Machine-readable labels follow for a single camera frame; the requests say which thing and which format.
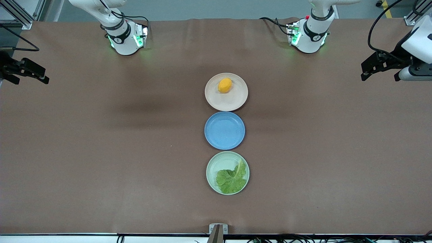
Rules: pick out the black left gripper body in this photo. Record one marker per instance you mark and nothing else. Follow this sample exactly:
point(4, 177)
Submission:
point(400, 53)

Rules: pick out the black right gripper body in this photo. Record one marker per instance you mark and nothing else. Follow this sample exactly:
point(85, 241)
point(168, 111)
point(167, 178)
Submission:
point(7, 64)

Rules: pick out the yellow lemon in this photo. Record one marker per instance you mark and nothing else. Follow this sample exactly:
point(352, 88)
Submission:
point(224, 85)

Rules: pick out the green lettuce leaf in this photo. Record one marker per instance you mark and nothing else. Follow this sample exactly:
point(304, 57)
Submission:
point(231, 180)

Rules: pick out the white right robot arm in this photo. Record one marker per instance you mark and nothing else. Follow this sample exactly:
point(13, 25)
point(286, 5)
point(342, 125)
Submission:
point(123, 40)

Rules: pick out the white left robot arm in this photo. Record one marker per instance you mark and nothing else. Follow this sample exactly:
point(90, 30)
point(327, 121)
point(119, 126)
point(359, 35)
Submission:
point(310, 38)

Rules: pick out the black caster wheel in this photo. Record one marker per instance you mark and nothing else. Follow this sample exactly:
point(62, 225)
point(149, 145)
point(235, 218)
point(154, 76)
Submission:
point(379, 3)

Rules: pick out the brown table mat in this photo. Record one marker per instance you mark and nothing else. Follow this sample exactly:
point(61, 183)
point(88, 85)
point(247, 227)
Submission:
point(101, 152)

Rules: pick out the pink round plate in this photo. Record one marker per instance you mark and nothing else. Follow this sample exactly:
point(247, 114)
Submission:
point(233, 99)

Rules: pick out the blue round plate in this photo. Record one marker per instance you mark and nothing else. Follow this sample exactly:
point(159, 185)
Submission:
point(224, 130)

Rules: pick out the light green round plate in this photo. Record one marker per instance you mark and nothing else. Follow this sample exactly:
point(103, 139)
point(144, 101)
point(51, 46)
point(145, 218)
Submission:
point(219, 163)

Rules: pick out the aluminium frame profile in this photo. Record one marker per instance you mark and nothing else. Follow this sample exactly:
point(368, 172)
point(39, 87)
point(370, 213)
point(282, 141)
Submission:
point(20, 15)
point(416, 13)

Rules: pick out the grey metal camera mount bracket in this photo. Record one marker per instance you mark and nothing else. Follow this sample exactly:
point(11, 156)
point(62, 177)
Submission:
point(218, 231)

